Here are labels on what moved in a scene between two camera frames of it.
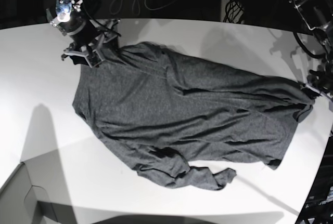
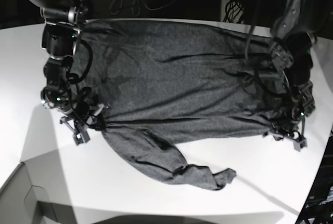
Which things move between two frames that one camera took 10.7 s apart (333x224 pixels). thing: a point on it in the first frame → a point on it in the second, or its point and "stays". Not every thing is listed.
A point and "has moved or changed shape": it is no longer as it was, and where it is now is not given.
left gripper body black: [86, 45] → [92, 119]
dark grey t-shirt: [165, 112] has moved or changed shape
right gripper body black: [322, 78] → [280, 134]
